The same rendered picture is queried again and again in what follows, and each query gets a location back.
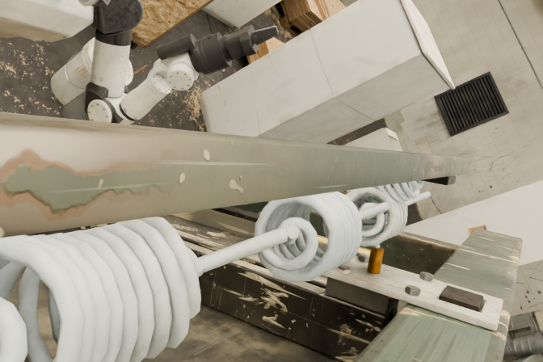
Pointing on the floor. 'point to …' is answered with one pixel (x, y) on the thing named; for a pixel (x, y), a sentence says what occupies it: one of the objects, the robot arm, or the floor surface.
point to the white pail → (79, 75)
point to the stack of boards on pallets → (306, 9)
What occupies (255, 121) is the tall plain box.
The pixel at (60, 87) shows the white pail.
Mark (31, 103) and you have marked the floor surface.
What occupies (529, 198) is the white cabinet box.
